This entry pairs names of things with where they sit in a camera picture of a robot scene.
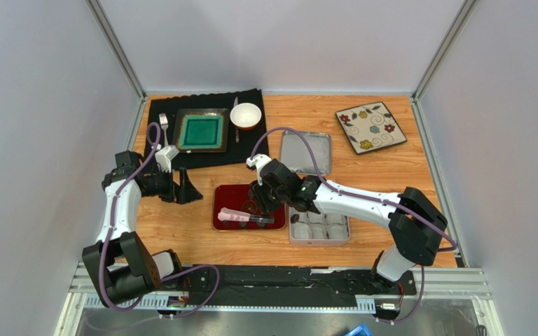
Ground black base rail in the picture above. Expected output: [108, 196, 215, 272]
[161, 265, 419, 312]

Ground white bowl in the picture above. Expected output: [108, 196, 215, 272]
[230, 103, 262, 130]

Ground silver tin lid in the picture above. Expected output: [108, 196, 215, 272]
[279, 130, 332, 176]

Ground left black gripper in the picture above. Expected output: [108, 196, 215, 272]
[140, 166, 202, 205]

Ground blue plastic bin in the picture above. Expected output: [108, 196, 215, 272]
[344, 323, 373, 336]

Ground pink handled metal tongs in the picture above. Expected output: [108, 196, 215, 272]
[217, 207, 275, 224]

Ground green square plate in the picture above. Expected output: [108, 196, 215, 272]
[172, 108, 228, 153]

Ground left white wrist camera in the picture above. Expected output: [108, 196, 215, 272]
[155, 145, 179, 173]

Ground silver knife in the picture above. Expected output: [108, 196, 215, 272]
[233, 97, 240, 144]

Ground floral square plate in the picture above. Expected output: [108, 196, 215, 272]
[335, 101, 407, 155]

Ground silver fork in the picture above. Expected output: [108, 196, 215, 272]
[159, 113, 170, 147]

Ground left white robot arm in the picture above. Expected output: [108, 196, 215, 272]
[82, 146, 202, 311]

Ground silver tin with paper cups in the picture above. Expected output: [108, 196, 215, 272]
[288, 207, 350, 247]

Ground red lacquer tray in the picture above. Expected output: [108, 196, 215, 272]
[212, 184, 287, 231]

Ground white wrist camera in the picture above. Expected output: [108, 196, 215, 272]
[155, 145, 179, 173]
[246, 154, 273, 186]

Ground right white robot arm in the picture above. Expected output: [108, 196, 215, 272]
[247, 155, 448, 283]

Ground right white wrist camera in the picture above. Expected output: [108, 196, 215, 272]
[246, 154, 273, 186]

